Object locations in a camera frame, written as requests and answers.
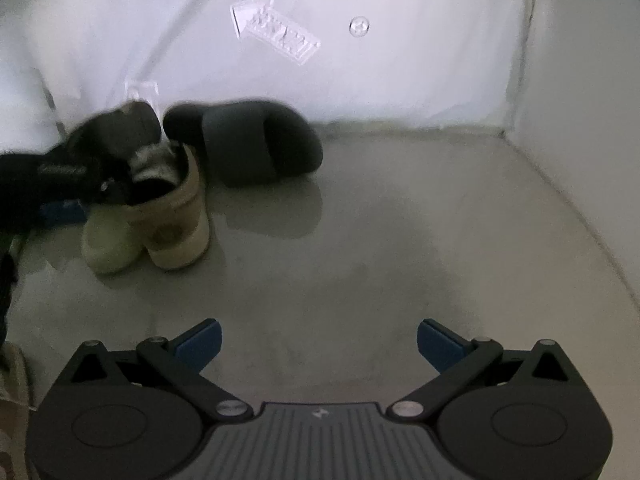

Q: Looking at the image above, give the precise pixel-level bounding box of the beige fur-lined boot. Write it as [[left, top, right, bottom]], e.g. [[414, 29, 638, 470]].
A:
[[81, 142, 210, 275]]

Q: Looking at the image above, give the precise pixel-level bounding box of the black sneaker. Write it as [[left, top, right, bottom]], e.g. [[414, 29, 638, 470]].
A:
[[1, 101, 162, 234]]

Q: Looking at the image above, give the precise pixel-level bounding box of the dark grey slide sandal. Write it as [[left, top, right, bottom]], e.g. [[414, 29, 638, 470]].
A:
[[163, 100, 323, 188]]

